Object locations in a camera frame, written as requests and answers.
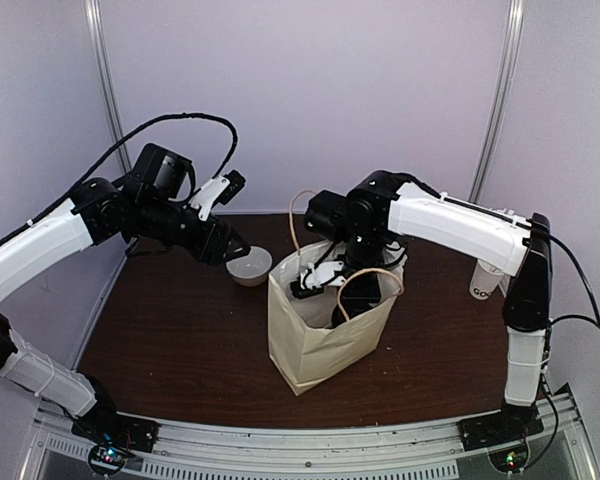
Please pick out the white scalloped bowl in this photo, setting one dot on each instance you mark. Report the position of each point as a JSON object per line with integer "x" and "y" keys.
{"x": 403, "y": 255}

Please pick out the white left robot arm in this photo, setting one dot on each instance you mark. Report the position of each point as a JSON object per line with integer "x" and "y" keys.
{"x": 141, "y": 203}

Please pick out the brown paper bag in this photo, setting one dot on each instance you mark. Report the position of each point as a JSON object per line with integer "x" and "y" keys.
{"x": 302, "y": 346}

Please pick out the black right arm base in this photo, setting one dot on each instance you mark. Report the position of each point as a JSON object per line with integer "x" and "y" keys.
{"x": 494, "y": 429}

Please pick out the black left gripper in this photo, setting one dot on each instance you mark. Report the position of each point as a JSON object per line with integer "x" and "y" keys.
{"x": 213, "y": 255}

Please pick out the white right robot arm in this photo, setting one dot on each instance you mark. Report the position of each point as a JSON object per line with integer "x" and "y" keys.
{"x": 386, "y": 207}

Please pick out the paper cup holding straws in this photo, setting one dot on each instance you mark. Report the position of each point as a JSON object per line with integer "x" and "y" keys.
{"x": 487, "y": 281}

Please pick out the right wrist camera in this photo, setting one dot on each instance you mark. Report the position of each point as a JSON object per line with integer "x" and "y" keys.
{"x": 317, "y": 277}

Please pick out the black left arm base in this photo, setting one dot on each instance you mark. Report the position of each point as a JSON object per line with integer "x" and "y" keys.
{"x": 111, "y": 429}

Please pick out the plain white round bowl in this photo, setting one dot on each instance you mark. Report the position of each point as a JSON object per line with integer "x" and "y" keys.
{"x": 251, "y": 270}

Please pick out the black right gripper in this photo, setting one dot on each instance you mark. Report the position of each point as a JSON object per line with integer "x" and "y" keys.
{"x": 371, "y": 294}

